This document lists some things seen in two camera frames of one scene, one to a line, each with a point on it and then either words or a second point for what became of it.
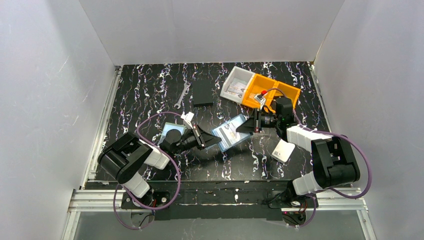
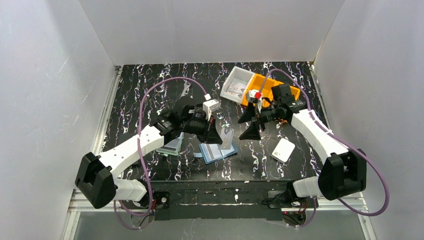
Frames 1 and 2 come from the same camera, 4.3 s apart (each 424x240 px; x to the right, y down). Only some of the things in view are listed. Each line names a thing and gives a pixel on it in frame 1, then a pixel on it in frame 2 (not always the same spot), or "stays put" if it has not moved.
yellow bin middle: (256, 85) stays put
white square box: (283, 151) stays put
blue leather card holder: (227, 132) -> (210, 152)
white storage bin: (236, 84) stays put
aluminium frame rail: (84, 199) stays put
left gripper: (199, 138) -> (206, 126)
